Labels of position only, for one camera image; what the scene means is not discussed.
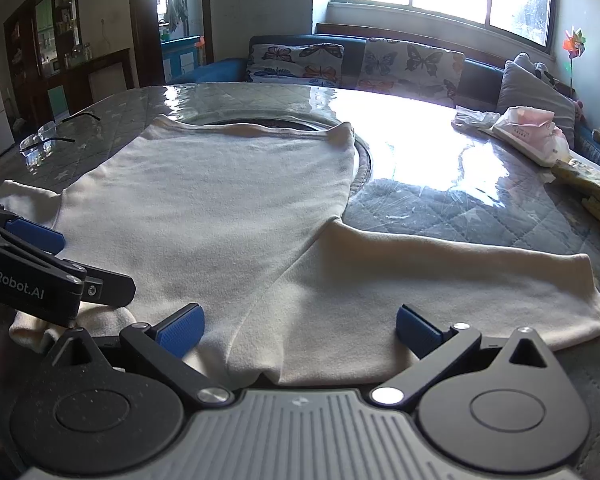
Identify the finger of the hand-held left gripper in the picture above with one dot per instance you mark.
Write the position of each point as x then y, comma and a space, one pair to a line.
110, 290
35, 237

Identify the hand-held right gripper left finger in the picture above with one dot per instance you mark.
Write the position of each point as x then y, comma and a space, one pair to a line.
182, 331

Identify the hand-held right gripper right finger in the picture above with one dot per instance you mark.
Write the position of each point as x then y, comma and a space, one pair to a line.
416, 331

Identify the cream long-sleeve shirt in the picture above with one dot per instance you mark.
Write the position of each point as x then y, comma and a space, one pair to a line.
205, 210

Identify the clear eyeglasses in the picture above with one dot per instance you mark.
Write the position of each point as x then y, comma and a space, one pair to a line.
44, 132

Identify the green board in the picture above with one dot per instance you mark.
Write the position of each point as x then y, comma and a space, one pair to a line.
58, 101

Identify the dark wooden cabinet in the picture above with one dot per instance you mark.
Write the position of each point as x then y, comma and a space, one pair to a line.
25, 50

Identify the white plastic bag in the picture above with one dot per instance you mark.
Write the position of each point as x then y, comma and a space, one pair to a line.
472, 117

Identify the folded yellow cloth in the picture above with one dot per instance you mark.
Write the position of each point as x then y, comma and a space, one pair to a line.
592, 192

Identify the pink and white packet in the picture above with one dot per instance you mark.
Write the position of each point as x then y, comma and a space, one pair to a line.
527, 132

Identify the blue play fence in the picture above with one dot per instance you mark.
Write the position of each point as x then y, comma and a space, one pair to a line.
180, 57

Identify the blue sofa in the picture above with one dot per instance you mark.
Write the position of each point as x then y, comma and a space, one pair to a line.
220, 67

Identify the square butterfly print cushion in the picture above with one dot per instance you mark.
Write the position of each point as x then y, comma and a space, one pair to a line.
410, 72

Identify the grey pillow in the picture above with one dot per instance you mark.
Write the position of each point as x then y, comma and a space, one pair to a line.
530, 97

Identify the hanging grey cloth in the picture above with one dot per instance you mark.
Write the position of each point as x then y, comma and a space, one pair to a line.
176, 10

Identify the wide butterfly print cushion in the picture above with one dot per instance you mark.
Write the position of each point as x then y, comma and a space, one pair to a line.
295, 65

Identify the colourful pinwheel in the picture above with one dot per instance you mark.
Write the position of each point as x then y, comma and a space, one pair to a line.
575, 45

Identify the dark wooden door frame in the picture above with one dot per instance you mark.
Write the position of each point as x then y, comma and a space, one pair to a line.
142, 20

